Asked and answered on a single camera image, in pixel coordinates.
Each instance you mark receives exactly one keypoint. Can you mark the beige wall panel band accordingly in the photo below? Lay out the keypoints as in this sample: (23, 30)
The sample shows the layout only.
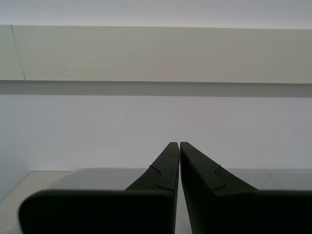
(156, 53)

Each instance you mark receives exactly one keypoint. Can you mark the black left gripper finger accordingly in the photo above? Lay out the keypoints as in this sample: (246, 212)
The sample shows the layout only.
(97, 212)
(243, 212)

